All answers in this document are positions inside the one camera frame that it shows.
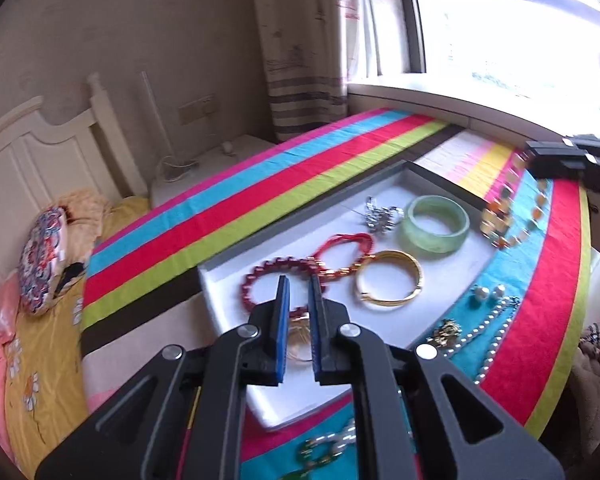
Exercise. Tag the white bed headboard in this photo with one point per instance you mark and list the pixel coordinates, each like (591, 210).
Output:
(45, 160)

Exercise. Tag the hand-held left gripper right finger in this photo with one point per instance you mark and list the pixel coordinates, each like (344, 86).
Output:
(316, 330)

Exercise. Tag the grey jewelry box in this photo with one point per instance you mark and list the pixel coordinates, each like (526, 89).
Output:
(455, 270)

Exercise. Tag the round patterned cushion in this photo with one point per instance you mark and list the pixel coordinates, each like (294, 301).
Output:
(42, 260)

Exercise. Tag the white windowsill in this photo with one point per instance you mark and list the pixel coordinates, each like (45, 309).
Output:
(430, 95)

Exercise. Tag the green jade bangle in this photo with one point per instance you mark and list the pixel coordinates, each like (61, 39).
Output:
(415, 240)

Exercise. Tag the yellow floral bedsheet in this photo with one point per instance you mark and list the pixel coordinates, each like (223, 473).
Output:
(45, 385)

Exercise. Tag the beige blanket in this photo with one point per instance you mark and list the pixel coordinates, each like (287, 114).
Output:
(87, 210)

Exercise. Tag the striped colourful cloth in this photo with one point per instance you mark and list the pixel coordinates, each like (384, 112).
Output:
(230, 210)

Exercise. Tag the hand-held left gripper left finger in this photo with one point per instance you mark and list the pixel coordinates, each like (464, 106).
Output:
(281, 330)

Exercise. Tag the white nightstand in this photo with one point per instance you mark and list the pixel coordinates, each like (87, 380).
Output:
(220, 170)

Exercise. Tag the white pole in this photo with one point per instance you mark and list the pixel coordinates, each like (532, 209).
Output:
(155, 115)

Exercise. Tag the window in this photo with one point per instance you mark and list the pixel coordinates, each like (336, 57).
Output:
(505, 25)

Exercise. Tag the wall socket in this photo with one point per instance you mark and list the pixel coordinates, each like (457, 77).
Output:
(197, 109)

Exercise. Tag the small gold ornament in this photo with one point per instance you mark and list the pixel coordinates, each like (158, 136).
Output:
(445, 332)

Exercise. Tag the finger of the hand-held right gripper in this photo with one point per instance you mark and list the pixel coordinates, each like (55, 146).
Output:
(555, 162)
(592, 142)

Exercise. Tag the gold bangle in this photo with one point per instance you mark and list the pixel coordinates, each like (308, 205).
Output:
(410, 265)

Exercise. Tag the printed curtain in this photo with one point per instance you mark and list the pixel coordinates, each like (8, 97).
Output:
(305, 50)

